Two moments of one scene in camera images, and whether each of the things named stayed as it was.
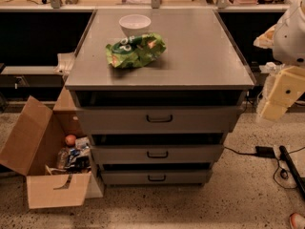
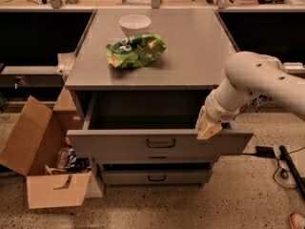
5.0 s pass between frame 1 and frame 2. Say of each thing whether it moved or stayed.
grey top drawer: moved
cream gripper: moved
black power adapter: stayed
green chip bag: stayed
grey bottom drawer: stayed
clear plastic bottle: stayed
